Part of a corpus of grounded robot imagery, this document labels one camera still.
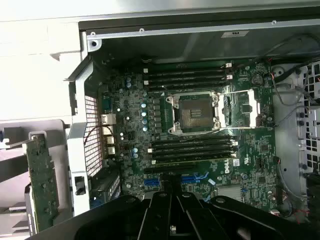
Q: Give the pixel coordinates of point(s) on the green motherboard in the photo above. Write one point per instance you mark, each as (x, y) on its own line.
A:
(250, 150)

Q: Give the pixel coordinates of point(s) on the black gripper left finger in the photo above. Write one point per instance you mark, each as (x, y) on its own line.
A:
(155, 220)

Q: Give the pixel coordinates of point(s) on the blue expansion slot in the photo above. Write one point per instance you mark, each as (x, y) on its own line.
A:
(151, 182)

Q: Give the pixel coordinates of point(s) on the black long expansion slot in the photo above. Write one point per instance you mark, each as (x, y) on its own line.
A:
(170, 168)

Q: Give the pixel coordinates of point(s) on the silver chipset heatsink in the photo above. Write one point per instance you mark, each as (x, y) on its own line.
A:
(230, 192)

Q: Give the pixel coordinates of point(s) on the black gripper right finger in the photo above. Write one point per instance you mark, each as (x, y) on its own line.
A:
(200, 220)

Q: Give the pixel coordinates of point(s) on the silver socket cover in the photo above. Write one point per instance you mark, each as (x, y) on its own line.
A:
(252, 100)

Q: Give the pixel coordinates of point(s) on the grey parts rack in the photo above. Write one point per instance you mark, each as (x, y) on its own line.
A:
(50, 126)

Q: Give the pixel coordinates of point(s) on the grey open PC case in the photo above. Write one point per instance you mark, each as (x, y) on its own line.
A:
(80, 150)

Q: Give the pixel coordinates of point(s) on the silver disk bay cage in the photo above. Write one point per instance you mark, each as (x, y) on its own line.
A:
(300, 150)

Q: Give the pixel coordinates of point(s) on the CPU socket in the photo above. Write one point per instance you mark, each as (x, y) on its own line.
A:
(192, 112)

